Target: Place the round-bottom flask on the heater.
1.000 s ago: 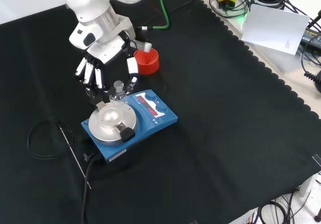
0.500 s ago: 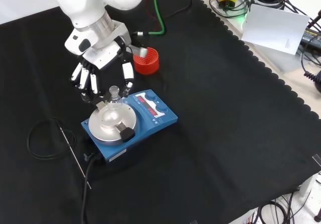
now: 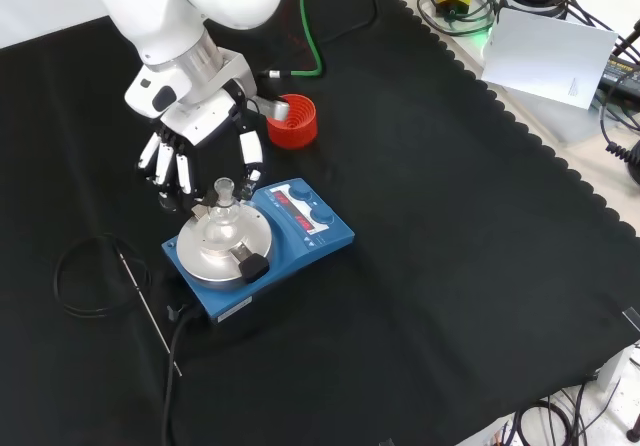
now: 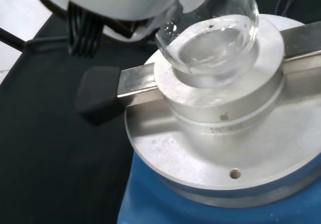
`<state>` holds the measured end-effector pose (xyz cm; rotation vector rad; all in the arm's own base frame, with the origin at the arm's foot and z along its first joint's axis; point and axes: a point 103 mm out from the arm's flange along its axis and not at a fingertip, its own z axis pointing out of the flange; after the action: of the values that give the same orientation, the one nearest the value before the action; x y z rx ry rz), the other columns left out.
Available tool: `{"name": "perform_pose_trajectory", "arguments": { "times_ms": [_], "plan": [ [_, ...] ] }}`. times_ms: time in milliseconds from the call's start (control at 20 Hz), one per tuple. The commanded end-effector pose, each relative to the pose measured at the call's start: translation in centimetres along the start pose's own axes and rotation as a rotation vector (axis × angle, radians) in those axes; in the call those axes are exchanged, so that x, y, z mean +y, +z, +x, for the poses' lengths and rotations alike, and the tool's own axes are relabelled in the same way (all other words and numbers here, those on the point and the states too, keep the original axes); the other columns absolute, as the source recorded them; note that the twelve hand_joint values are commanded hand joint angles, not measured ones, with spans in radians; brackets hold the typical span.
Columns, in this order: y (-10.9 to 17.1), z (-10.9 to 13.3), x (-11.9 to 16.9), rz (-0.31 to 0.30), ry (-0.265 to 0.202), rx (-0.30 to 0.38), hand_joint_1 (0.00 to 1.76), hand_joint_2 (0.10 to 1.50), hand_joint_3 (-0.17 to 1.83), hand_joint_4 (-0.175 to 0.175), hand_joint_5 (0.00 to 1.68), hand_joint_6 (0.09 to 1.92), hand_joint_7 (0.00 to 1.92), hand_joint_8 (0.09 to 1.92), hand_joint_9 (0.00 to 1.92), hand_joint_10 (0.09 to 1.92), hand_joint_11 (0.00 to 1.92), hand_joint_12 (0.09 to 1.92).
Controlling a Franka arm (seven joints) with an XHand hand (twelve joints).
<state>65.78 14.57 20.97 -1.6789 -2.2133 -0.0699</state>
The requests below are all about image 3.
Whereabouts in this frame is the black power adapter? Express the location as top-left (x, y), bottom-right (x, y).
top-left (596, 52), bottom-right (640, 100)

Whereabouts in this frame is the black heater power cable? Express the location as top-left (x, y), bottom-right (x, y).
top-left (160, 304), bottom-right (207, 446)

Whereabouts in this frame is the black cable loop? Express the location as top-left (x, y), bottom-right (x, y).
top-left (415, 0), bottom-right (502, 38)

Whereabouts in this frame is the heater with blue base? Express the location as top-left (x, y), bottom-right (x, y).
top-left (160, 177), bottom-right (357, 325)

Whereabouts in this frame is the clear glass round-bottom flask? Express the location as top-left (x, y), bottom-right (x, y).
top-left (199, 176), bottom-right (244, 256)

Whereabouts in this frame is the orange ribbed flask ring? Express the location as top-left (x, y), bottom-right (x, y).
top-left (265, 93), bottom-right (320, 150)

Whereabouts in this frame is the steel probe with black cable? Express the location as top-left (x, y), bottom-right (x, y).
top-left (53, 233), bottom-right (184, 379)

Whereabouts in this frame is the black coiled floor cable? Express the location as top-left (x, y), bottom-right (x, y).
top-left (510, 401), bottom-right (575, 446)

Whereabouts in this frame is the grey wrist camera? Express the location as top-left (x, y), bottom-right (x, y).
top-left (256, 96), bottom-right (293, 122)

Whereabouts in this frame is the thin black cable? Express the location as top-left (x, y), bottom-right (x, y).
top-left (319, 0), bottom-right (380, 45)

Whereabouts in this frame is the grey bench bracket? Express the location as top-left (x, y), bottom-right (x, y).
top-left (593, 347), bottom-right (629, 393)

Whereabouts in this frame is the black bench cloth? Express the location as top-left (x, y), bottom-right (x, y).
top-left (0, 0), bottom-right (640, 446)

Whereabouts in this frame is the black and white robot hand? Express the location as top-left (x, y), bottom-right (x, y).
top-left (123, 51), bottom-right (266, 215)

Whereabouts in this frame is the pale board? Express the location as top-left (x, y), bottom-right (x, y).
top-left (480, 6), bottom-right (620, 113)

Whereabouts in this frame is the green cable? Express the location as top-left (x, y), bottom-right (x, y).
top-left (256, 0), bottom-right (326, 79)

